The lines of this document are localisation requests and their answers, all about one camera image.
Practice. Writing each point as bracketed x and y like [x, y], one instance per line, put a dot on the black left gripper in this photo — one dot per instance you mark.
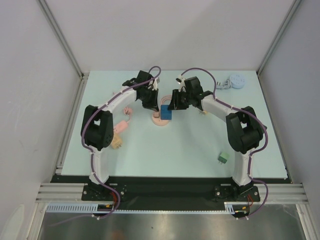
[153, 105]

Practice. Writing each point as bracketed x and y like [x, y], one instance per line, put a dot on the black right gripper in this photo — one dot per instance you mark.
[179, 99]

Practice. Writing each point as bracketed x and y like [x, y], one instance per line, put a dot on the pink brown USB charger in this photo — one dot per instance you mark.
[156, 115]

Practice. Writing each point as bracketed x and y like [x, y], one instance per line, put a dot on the blue cube socket adapter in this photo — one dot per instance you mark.
[165, 113]

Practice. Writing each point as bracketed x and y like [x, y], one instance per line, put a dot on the tan cube plug adapter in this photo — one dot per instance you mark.
[116, 142]

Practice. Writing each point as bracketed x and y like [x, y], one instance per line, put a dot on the round blue power strip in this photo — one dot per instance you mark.
[235, 81]

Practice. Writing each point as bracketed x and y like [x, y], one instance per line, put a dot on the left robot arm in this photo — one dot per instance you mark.
[97, 130]

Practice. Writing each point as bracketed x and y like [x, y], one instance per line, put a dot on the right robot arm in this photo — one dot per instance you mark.
[244, 132]

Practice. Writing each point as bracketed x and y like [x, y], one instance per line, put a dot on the green plug adapter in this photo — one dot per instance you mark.
[223, 157]

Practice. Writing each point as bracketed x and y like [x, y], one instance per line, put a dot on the round pink power strip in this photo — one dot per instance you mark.
[159, 122]

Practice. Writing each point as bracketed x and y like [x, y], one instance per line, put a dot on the long pink power strip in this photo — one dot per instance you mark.
[121, 126]

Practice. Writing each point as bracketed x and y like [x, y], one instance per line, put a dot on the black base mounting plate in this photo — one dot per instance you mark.
[170, 193]

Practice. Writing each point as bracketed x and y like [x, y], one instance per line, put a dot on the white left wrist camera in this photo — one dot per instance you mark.
[153, 85]

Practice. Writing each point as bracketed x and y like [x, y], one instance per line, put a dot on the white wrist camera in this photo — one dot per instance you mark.
[153, 85]
[181, 81]

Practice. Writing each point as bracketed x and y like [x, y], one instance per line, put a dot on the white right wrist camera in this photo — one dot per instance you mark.
[181, 81]

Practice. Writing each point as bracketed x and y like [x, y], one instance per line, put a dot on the left aluminium side rail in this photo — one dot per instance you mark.
[70, 125]

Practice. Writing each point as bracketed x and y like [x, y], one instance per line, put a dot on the left aluminium frame post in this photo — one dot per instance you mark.
[54, 25]

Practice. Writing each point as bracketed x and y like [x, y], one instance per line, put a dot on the aluminium frame post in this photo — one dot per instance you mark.
[296, 4]
[54, 25]

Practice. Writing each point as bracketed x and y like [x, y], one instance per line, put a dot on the aluminium front frame rail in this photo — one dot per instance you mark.
[60, 192]

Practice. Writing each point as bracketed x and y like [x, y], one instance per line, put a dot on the right aluminium frame post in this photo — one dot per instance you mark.
[296, 4]

